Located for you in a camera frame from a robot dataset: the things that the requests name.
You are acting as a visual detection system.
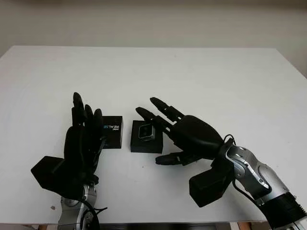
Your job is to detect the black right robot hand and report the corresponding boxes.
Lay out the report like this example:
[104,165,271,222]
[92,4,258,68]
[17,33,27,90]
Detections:
[135,97,227,166]

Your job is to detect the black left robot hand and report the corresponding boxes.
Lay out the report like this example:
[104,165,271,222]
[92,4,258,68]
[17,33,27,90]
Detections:
[63,92,104,184]

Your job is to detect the black RealSense box lid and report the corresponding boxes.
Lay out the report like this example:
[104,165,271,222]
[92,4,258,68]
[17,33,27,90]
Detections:
[100,115,123,150]

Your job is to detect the small silver RealSense camera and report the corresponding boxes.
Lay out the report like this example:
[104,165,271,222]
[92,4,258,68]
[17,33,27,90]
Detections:
[138,124,155,140]

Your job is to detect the black box base with insert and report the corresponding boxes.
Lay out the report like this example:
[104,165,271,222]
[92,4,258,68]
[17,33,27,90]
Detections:
[130,120,164,154]

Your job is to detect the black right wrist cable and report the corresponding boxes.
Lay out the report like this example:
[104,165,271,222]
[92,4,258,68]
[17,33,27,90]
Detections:
[222,134,264,207]

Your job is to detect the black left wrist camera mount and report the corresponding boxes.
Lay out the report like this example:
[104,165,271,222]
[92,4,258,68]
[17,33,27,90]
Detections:
[30,155,82,198]

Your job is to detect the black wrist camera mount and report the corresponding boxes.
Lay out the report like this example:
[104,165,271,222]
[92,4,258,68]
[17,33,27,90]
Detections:
[189,153,235,208]
[30,155,82,198]

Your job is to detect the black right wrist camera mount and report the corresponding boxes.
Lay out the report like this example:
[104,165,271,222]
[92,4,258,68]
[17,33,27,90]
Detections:
[189,153,235,208]

